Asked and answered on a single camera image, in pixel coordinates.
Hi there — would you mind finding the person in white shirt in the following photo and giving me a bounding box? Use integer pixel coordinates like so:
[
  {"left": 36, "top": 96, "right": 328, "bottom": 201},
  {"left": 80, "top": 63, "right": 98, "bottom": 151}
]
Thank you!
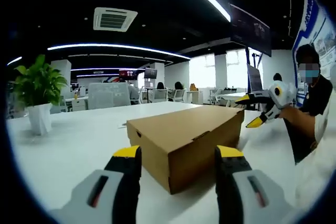
[{"left": 293, "top": 95, "right": 336, "bottom": 209}]

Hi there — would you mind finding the frosted desk partition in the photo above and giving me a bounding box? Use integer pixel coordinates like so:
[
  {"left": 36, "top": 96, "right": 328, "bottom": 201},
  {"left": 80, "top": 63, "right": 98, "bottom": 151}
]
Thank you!
[{"left": 87, "top": 82, "right": 132, "bottom": 110}]

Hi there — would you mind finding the short ceiling light strip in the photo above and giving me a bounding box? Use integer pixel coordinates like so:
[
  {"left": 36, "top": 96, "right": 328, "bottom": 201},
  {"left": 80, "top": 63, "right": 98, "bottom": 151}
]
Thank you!
[{"left": 7, "top": 56, "right": 23, "bottom": 66}]

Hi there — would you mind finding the white office chair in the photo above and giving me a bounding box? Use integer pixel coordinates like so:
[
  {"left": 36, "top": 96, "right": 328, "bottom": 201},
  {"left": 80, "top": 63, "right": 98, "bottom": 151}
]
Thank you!
[
  {"left": 151, "top": 89, "right": 169, "bottom": 103},
  {"left": 172, "top": 89, "right": 186, "bottom": 103}
]

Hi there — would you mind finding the blue wall poster board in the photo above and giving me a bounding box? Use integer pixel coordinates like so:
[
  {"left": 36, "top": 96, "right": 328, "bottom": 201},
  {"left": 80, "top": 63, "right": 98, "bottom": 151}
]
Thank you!
[{"left": 291, "top": 0, "right": 336, "bottom": 96}]

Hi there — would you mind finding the curved ceiling light strip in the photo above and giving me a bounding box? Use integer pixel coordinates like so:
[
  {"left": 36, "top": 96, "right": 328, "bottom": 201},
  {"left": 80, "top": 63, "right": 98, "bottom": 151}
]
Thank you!
[{"left": 47, "top": 43, "right": 192, "bottom": 60}]

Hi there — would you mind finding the desk computer monitor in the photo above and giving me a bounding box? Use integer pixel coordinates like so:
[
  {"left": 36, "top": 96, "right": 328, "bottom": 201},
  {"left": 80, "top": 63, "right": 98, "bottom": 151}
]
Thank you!
[{"left": 246, "top": 63, "right": 264, "bottom": 92}]

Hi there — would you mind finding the ceiling air conditioner vent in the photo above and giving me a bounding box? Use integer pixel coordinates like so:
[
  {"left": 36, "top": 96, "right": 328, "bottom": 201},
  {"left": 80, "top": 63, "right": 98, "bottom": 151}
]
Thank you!
[{"left": 93, "top": 7, "right": 139, "bottom": 33}]

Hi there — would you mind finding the dark standing screen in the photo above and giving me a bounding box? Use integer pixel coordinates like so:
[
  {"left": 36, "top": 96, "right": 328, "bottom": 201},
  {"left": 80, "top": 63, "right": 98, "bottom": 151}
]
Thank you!
[{"left": 143, "top": 68, "right": 158, "bottom": 79}]

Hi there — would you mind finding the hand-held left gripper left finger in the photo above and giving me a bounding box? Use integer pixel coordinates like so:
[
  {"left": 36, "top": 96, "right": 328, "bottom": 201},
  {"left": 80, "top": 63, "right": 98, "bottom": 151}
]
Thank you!
[{"left": 51, "top": 145, "right": 142, "bottom": 224}]

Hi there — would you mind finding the red wall screen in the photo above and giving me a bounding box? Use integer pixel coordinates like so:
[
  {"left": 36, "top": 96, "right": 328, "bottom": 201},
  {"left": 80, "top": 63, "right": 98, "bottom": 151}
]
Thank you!
[{"left": 119, "top": 69, "right": 138, "bottom": 79}]

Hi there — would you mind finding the person's right hand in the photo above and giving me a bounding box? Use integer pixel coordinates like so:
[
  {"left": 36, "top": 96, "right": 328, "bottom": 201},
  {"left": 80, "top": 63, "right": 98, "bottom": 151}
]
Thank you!
[{"left": 277, "top": 104, "right": 297, "bottom": 120}]

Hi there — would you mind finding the brown cardboard shoe box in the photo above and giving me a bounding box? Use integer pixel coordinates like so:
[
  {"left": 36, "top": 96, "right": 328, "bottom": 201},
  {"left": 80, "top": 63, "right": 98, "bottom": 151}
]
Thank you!
[{"left": 127, "top": 105, "right": 245, "bottom": 195}]

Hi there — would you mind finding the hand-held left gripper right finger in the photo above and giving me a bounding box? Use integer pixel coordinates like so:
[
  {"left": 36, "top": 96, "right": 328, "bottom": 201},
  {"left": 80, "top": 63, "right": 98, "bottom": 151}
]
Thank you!
[{"left": 214, "top": 145, "right": 298, "bottom": 224}]

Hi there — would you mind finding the potted green plant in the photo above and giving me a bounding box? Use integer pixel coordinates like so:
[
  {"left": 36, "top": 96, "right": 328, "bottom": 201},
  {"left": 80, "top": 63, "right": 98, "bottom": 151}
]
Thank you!
[{"left": 12, "top": 54, "right": 69, "bottom": 135}]

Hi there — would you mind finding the hanging black display screen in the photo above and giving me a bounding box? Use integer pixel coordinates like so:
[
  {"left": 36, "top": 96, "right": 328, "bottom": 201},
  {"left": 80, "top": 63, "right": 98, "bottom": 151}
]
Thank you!
[{"left": 229, "top": 3, "right": 272, "bottom": 57}]

